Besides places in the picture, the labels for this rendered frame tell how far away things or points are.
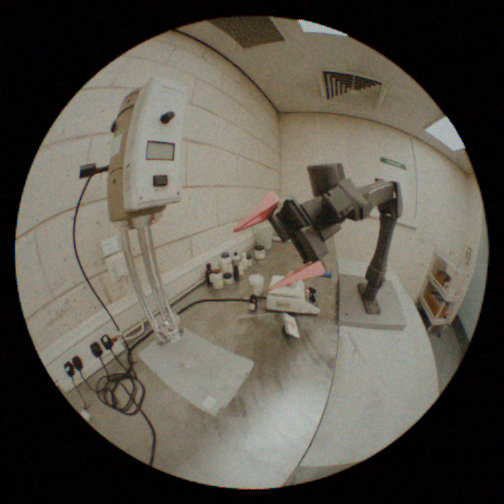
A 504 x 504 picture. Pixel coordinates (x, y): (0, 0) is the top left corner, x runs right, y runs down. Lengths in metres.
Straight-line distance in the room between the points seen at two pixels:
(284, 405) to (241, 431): 0.12
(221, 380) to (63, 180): 0.70
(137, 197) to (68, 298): 0.47
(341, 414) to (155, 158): 0.58
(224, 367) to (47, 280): 0.59
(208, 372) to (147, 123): 0.50
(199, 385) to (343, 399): 0.36
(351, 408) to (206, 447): 0.34
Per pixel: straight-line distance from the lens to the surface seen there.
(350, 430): 0.47
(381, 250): 0.60
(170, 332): 0.34
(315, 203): 0.26
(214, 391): 0.43
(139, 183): 0.19
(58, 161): 0.59
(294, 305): 0.58
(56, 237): 0.56
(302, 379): 0.46
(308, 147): 2.04
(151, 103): 0.23
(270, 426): 0.41
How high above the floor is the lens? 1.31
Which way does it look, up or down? 21 degrees down
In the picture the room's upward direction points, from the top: straight up
